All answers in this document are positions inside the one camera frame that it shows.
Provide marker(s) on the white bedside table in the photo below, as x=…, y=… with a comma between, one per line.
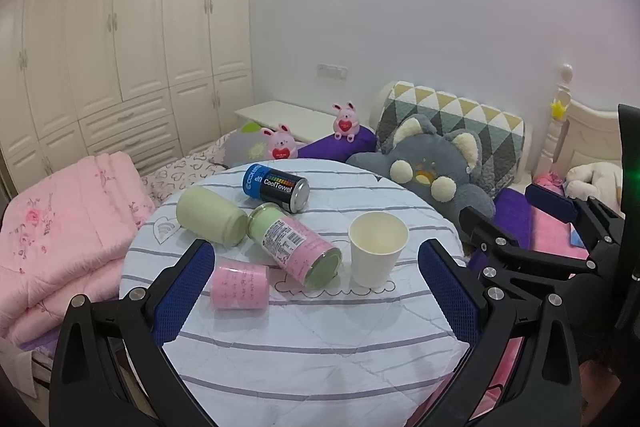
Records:
x=285, y=114

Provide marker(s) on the pink bedsheet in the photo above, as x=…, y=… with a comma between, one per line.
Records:
x=550, y=229

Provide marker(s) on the purple blanket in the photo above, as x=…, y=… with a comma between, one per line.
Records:
x=515, y=217

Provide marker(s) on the grey flower pillow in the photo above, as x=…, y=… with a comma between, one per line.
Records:
x=245, y=142

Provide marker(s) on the grey cat plush cushion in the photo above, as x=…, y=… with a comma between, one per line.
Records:
x=450, y=202

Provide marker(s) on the pink and green bottle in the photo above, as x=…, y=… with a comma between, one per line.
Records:
x=295, y=247

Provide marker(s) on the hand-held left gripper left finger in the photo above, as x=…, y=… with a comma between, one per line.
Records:
x=186, y=287

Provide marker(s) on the white wall socket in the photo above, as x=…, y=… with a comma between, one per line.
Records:
x=332, y=71

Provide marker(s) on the cream wardrobe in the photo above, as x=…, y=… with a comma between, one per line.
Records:
x=140, y=7

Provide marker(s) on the triangle pattern headboard cover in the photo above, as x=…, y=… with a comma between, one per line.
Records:
x=450, y=107

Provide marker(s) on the blue and black can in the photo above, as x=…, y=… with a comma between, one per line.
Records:
x=272, y=187

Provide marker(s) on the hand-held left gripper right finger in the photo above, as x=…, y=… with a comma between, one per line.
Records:
x=447, y=292

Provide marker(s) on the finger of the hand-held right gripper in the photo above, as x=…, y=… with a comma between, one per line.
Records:
x=550, y=202
x=520, y=259

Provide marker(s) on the white plush toy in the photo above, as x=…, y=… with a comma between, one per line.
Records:
x=597, y=179

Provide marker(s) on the pink bunny plush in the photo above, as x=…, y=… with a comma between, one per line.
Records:
x=345, y=124
x=281, y=148

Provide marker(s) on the light green bottle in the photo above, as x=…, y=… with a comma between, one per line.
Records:
x=210, y=217

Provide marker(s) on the purple pillow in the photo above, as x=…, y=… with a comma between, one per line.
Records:
x=325, y=148

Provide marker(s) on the heart print bedsheet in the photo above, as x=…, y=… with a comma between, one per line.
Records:
x=175, y=177

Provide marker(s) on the pink floral quilt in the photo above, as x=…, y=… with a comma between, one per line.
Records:
x=75, y=227

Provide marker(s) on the white paper cup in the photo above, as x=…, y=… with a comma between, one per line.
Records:
x=372, y=262

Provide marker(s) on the yellow star decoration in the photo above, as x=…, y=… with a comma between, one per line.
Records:
x=558, y=108

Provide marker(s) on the cream bed headboard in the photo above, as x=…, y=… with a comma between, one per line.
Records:
x=585, y=127

